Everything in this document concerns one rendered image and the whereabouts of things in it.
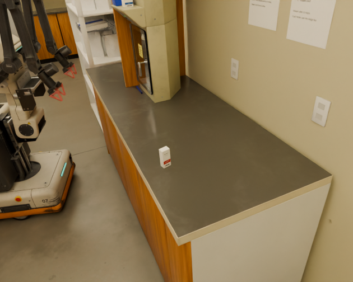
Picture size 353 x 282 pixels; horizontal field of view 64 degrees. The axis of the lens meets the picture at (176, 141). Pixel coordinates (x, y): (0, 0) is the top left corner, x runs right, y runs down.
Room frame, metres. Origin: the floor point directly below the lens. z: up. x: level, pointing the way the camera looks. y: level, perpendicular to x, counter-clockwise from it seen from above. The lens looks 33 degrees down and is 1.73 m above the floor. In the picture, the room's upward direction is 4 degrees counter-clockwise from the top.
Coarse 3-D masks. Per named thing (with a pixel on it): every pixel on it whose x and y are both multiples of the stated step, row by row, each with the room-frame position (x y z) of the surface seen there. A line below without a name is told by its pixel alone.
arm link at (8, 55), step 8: (0, 0) 1.72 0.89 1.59; (16, 0) 1.76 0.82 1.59; (0, 8) 1.73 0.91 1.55; (0, 16) 1.73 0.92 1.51; (0, 24) 1.73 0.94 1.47; (8, 24) 1.76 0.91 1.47; (0, 32) 1.73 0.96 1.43; (8, 32) 1.74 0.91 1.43; (8, 40) 1.74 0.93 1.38; (8, 48) 1.73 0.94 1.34; (8, 56) 1.72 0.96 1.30; (16, 56) 1.78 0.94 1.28; (8, 64) 1.71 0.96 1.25; (16, 64) 1.73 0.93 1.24; (8, 72) 1.71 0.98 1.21
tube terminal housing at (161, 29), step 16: (144, 0) 1.70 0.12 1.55; (160, 0) 1.73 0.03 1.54; (160, 16) 1.73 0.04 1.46; (160, 32) 1.73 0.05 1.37; (176, 32) 1.90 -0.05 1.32; (160, 48) 1.72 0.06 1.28; (176, 48) 1.89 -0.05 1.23; (160, 64) 1.72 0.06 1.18; (176, 64) 1.87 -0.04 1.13; (160, 80) 1.72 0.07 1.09; (176, 80) 1.86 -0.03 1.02; (160, 96) 1.71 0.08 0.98
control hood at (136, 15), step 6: (114, 6) 1.86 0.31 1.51; (120, 6) 1.82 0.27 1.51; (138, 6) 1.77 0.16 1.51; (126, 12) 1.66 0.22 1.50; (132, 12) 1.67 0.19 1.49; (138, 12) 1.68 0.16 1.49; (144, 12) 1.70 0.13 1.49; (132, 18) 1.67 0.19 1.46; (138, 18) 1.68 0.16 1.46; (144, 18) 1.69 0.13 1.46; (138, 24) 1.68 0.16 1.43; (144, 24) 1.69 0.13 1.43
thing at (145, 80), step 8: (136, 32) 1.86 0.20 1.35; (144, 32) 1.70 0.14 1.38; (136, 40) 1.88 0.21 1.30; (144, 40) 1.72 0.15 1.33; (136, 48) 1.91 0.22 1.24; (144, 48) 1.74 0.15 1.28; (136, 56) 1.93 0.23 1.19; (144, 56) 1.76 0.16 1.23; (136, 64) 1.96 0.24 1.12; (144, 64) 1.78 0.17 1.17; (144, 72) 1.80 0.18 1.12; (144, 80) 1.82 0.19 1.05
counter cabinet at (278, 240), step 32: (96, 96) 2.39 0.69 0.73; (128, 160) 1.42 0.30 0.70; (128, 192) 1.68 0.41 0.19; (320, 192) 0.86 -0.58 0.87; (160, 224) 0.91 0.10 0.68; (256, 224) 0.74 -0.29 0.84; (288, 224) 0.81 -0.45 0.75; (160, 256) 1.00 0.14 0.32; (192, 256) 0.64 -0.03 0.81; (224, 256) 0.69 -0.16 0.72; (256, 256) 0.75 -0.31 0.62; (288, 256) 0.82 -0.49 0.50
